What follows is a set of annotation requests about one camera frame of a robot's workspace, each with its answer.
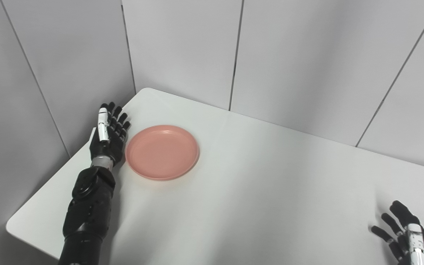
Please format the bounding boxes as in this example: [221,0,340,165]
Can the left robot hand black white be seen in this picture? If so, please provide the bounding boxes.
[89,102,131,169]

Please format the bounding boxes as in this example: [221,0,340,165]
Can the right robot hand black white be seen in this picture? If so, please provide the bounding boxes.
[370,200,424,265]

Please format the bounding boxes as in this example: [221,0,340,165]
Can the pink round plate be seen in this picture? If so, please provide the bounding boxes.
[125,125,200,181]

